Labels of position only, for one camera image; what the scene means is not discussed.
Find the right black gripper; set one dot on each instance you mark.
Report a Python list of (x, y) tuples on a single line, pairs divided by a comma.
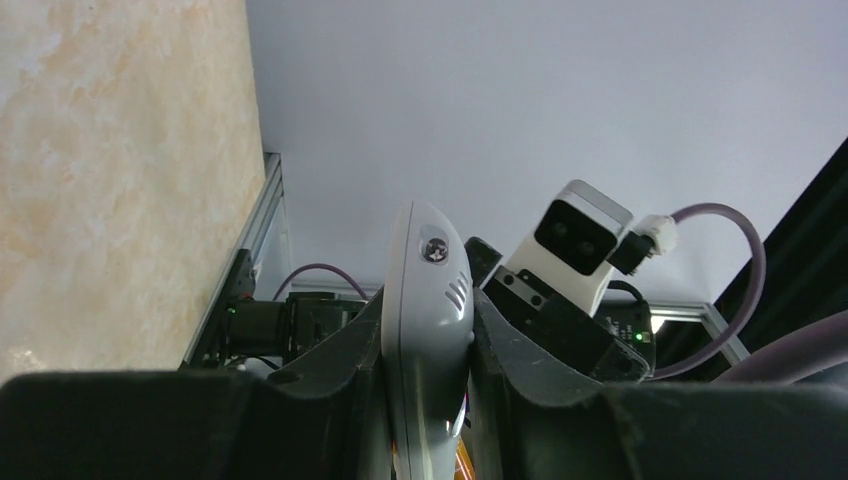
[(614, 344)]

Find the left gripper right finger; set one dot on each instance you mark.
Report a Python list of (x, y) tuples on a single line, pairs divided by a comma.
[(534, 417)]

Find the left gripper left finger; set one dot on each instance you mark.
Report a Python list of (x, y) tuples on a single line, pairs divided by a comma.
[(322, 416)]

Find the white remote control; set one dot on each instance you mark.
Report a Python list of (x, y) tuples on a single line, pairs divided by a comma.
[(426, 334)]

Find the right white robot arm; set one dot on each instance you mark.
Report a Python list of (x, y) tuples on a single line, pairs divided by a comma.
[(288, 329)]

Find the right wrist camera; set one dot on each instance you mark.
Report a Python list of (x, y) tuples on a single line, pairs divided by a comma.
[(569, 249)]

